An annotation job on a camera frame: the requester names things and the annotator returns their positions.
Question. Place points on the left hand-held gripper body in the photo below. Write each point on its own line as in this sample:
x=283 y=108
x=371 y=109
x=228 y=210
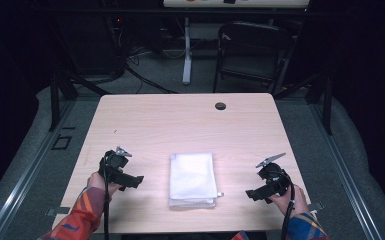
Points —
x=115 y=161

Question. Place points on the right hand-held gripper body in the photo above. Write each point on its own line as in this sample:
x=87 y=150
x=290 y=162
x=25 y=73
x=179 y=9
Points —
x=273 y=175

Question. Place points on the white cloth zipper bag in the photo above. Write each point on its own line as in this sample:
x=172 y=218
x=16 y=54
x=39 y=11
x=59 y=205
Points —
x=191 y=178

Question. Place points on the person's right hand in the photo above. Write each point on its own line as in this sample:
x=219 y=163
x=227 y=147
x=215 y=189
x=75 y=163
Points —
x=285 y=204

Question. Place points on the person's left hand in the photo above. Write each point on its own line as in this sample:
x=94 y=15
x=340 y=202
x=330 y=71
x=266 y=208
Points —
x=96 y=184

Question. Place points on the person's patterned clothing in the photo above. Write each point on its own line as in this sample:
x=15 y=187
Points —
x=239 y=235

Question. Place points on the black metal stand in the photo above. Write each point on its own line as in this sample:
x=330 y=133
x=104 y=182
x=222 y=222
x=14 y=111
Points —
x=326 y=100
x=55 y=100

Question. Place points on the dark equipment with red light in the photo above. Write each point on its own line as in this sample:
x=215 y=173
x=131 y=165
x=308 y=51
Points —
x=116 y=43

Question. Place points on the black folding chair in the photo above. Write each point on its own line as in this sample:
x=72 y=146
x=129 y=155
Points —
x=251 y=53

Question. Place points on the white table leg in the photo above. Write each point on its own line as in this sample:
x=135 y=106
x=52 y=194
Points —
x=187 y=56

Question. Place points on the silver table edge bracket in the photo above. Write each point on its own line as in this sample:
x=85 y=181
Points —
x=58 y=210
x=316 y=206

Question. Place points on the metal floor rail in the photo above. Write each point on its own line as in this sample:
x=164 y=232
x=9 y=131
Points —
x=23 y=180
x=343 y=176

